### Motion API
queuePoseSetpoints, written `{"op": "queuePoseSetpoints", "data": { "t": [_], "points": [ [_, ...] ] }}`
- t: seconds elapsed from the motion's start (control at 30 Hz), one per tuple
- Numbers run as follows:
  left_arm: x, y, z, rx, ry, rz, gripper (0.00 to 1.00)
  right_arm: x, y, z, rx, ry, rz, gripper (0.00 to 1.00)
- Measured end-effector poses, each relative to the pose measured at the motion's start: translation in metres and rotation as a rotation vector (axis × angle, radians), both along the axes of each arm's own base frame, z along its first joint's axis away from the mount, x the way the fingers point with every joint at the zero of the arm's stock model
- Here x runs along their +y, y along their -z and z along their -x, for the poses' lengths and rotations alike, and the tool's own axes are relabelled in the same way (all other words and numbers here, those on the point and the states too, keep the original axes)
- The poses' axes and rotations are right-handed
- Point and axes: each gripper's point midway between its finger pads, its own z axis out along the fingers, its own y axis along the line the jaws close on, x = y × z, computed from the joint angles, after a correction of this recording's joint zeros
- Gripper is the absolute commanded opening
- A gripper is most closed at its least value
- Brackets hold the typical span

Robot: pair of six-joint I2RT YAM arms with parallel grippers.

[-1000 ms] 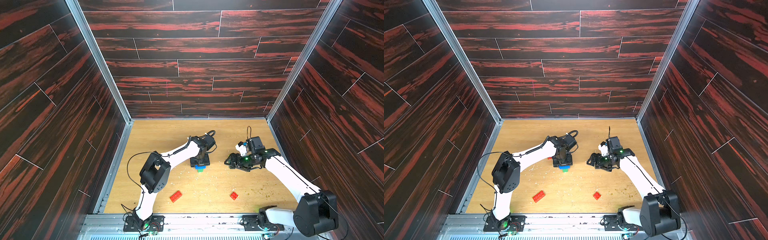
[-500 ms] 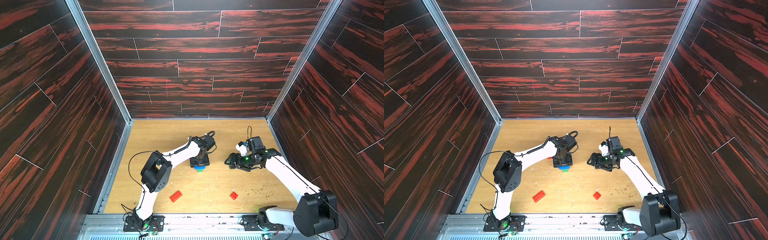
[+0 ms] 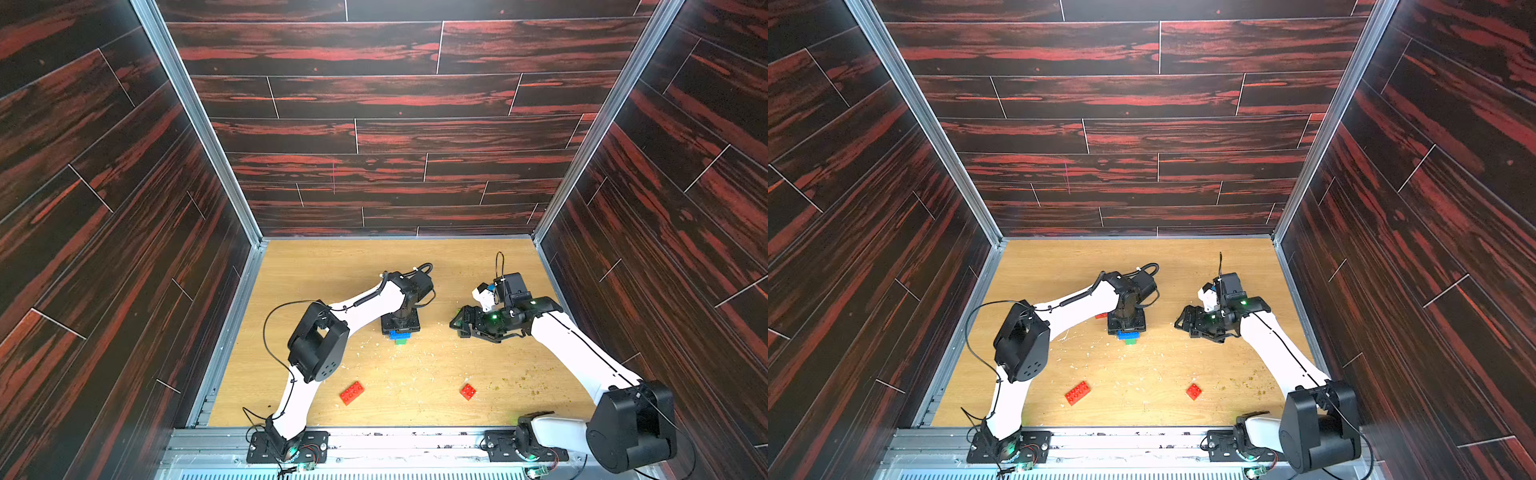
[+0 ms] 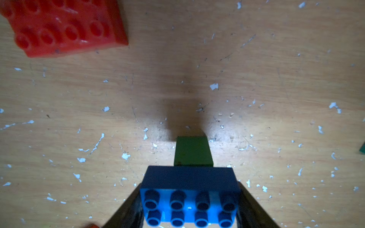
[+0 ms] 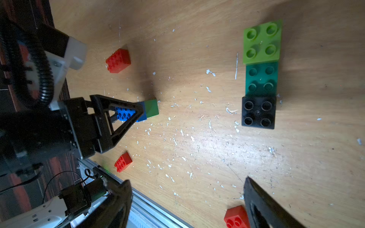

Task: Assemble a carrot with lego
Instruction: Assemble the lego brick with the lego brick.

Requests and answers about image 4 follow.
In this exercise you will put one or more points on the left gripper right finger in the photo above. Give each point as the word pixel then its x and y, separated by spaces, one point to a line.
pixel 250 214

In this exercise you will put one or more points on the green small lego brick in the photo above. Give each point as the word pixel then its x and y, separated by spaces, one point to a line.
pixel 193 151

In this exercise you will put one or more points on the dark green lego brick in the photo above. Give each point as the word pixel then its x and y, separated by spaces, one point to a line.
pixel 362 149

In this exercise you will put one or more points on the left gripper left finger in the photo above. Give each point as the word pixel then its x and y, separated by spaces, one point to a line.
pixel 130 214

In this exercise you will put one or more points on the blue lego brick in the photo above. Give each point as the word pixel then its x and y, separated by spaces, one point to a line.
pixel 183 194

